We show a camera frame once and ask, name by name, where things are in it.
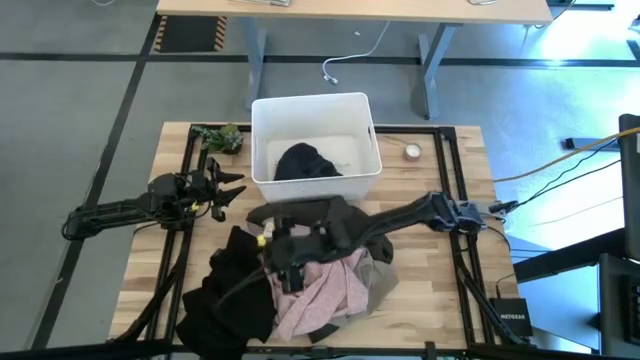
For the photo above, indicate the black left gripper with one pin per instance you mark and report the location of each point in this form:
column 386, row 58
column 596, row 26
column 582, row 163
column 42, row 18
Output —
column 204, row 192

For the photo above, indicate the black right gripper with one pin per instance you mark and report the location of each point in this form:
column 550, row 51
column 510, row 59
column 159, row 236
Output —
column 295, row 252

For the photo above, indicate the pink garment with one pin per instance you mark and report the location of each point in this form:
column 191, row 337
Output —
column 325, row 295

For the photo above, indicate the large black garment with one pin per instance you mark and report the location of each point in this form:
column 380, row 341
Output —
column 230, row 310

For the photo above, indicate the beige trousers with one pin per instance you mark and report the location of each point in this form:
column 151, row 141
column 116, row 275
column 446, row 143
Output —
column 382, row 282

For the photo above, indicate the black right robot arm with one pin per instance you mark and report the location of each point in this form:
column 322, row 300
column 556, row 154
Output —
column 400, row 217

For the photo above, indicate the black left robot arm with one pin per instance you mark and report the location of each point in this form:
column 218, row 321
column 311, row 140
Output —
column 110, row 210

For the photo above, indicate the small potted plant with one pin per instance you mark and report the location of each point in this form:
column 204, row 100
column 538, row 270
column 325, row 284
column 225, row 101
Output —
column 222, row 139

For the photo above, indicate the small black garment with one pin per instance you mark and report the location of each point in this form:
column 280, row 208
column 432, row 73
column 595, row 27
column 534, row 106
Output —
column 305, row 162

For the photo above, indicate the white plastic bin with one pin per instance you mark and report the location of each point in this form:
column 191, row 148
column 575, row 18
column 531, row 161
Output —
column 310, row 120

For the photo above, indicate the black hazard-striped mat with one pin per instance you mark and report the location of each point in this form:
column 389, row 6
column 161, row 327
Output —
column 190, row 34

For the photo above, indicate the wooden desk with grey legs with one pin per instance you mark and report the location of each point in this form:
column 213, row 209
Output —
column 350, row 12

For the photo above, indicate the black side table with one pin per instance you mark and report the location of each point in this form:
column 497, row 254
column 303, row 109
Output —
column 617, row 300

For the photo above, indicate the black monitor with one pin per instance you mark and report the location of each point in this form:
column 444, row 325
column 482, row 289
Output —
column 630, row 190

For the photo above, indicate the black aluminium frame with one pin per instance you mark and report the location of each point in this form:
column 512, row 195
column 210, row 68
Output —
column 410, row 130

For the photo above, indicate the black Netgear network switch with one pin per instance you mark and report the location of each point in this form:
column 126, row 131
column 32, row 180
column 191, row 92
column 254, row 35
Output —
column 511, row 317

